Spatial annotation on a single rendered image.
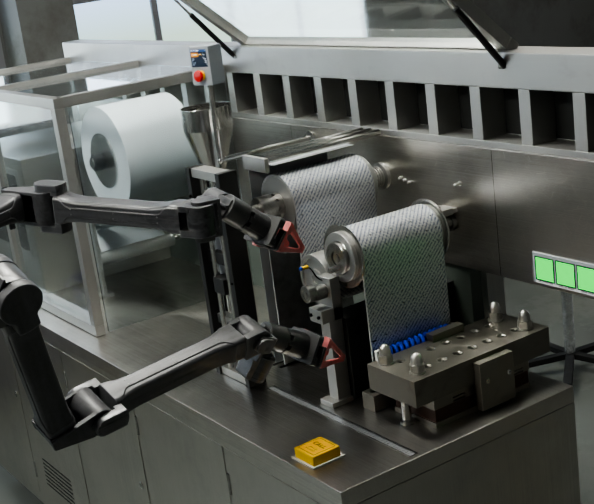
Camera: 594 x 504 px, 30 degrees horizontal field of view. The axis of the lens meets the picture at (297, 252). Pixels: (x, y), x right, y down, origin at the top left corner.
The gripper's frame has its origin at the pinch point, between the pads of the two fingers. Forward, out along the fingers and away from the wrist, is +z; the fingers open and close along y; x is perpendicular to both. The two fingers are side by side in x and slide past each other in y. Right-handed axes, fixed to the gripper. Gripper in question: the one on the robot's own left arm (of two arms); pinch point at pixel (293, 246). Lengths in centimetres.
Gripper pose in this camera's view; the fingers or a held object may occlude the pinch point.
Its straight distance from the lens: 241.7
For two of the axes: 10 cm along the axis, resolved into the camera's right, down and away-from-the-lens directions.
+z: 7.1, 4.2, 5.6
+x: 4.2, -9.0, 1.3
